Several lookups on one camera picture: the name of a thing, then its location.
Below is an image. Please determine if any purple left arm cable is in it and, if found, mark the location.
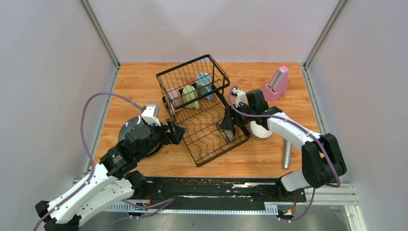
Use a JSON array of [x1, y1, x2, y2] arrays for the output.
[[32, 92, 144, 231]]

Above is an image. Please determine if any blue-grey ceramic plate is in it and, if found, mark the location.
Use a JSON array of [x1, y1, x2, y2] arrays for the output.
[[118, 116, 162, 157]]

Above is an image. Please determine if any pink ceramic mug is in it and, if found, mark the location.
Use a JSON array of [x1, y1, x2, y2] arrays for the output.
[[165, 88, 182, 116]]

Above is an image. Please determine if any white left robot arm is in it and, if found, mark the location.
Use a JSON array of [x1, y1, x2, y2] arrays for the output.
[[35, 116, 187, 231]]

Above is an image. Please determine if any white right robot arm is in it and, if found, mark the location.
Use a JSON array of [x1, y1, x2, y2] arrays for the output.
[[219, 86, 347, 201]]

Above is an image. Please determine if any pink metronome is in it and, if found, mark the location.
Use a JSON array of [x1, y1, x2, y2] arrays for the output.
[[262, 65, 289, 103]]

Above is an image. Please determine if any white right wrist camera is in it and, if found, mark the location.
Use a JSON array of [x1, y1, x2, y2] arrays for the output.
[[230, 88, 246, 108]]

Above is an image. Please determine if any light green mug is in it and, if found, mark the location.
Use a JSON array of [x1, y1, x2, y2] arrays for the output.
[[182, 86, 200, 109]]

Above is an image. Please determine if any patterned ceramic bowl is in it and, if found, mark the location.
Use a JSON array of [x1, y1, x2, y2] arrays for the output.
[[217, 122, 236, 143]]

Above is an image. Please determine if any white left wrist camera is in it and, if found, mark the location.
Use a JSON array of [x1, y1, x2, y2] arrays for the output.
[[141, 104, 161, 127]]

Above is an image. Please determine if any black wire dish rack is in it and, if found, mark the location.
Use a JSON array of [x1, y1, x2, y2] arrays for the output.
[[156, 54, 250, 167]]

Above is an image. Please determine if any silver microphone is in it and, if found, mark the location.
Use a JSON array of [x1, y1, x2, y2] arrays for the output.
[[282, 140, 293, 169]]

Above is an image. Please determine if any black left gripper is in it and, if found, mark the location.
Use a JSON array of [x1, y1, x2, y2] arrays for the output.
[[138, 118, 188, 160]]

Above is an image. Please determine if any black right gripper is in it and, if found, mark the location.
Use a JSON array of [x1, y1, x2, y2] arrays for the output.
[[219, 102, 255, 130]]

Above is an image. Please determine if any blue butterfly mug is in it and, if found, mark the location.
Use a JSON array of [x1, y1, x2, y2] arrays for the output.
[[195, 73, 213, 96]]

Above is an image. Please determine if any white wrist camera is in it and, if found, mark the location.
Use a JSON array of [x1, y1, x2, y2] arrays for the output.
[[141, 104, 161, 127], [230, 88, 246, 108]]

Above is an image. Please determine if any white zigzag ceramic bowl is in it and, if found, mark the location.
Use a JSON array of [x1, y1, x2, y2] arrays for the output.
[[249, 121, 273, 140]]

